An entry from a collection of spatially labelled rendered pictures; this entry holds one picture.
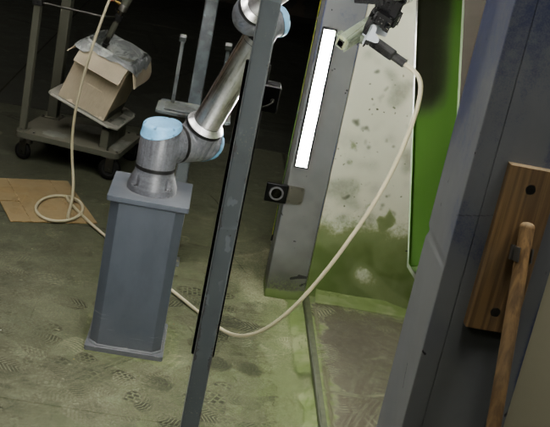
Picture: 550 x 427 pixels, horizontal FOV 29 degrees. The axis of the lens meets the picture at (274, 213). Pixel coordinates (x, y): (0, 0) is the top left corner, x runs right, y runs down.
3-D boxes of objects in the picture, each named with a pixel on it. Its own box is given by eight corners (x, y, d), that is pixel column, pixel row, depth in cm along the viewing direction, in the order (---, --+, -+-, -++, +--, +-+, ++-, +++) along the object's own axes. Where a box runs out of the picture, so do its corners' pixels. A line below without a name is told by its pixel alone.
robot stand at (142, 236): (83, 349, 411) (107, 195, 390) (94, 316, 439) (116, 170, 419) (162, 362, 413) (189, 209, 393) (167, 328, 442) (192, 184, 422)
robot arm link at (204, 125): (161, 143, 414) (248, -9, 371) (195, 141, 426) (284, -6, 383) (180, 171, 408) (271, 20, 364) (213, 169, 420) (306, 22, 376)
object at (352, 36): (390, 71, 339) (334, 31, 344) (384, 82, 342) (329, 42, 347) (456, 22, 373) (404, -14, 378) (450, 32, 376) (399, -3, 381)
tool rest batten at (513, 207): (463, 320, 182) (507, 160, 172) (511, 329, 182) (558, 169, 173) (465, 326, 179) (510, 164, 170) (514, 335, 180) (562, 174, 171)
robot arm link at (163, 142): (127, 159, 402) (134, 114, 397) (163, 157, 414) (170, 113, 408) (151, 173, 392) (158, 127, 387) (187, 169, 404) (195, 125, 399)
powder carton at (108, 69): (75, 74, 640) (102, 18, 627) (136, 111, 640) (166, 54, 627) (42, 91, 589) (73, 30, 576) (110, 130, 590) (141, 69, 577)
